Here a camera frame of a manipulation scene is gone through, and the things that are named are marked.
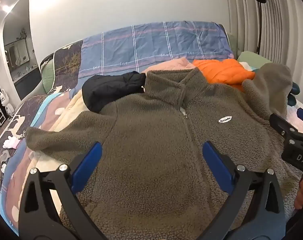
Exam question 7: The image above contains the dark teal object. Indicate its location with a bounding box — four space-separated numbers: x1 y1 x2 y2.
288 81 301 107

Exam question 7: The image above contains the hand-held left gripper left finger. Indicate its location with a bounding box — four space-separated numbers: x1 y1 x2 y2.
18 141 103 240

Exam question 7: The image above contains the orange puffer jacket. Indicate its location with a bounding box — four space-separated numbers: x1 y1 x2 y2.
193 59 256 92

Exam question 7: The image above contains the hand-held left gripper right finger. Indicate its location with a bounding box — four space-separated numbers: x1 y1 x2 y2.
202 141 287 240

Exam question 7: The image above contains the blue plaid pillow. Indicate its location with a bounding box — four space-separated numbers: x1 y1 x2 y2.
78 21 234 78

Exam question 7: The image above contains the black floor lamp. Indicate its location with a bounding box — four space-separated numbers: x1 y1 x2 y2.
253 0 267 55

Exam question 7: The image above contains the dark printed patchwork quilt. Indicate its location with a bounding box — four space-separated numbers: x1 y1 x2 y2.
0 39 85 238

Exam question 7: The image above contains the pink quilted garment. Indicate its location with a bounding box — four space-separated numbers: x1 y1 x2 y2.
141 57 199 75

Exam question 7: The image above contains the black puffer jacket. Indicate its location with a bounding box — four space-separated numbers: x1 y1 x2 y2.
82 71 147 113

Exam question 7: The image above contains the arched wall mirror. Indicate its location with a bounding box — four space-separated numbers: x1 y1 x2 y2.
3 0 43 100

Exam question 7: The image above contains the small pink cloth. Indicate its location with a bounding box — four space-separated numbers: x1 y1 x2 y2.
3 136 22 150

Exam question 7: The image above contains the grey-brown fleece jacket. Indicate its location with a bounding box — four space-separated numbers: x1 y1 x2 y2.
25 62 301 240

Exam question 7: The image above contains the green pillow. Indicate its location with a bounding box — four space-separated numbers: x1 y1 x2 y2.
237 51 272 68

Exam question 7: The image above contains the white cat figurine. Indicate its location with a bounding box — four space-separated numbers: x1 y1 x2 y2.
0 89 15 118

